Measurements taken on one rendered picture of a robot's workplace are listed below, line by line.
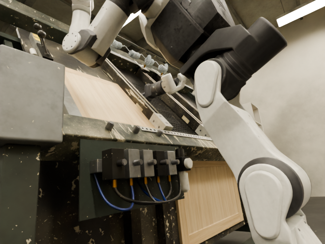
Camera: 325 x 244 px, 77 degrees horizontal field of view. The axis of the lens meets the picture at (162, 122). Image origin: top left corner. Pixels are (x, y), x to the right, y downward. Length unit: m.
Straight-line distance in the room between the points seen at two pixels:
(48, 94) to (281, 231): 0.56
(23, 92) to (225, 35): 0.55
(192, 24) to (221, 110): 0.30
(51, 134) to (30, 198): 0.12
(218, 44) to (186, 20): 0.14
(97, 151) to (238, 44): 0.54
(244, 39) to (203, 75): 0.15
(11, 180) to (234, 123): 0.52
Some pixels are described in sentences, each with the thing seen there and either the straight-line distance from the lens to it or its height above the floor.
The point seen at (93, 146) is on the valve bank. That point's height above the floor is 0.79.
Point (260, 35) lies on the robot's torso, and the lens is 0.66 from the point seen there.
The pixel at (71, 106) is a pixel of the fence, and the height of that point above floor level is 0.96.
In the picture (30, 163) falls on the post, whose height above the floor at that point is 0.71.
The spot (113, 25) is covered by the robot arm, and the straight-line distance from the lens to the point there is 0.79.
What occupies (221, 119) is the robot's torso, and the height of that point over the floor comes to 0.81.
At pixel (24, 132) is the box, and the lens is 0.45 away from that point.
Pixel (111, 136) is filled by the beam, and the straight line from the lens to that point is 0.76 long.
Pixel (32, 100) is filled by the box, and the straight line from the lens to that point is 0.47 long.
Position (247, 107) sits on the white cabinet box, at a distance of 4.68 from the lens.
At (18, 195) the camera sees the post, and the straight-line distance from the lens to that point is 0.46.
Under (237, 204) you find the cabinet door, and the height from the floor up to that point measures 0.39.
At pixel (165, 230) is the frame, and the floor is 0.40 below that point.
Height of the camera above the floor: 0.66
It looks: 16 degrees up
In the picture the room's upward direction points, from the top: 6 degrees counter-clockwise
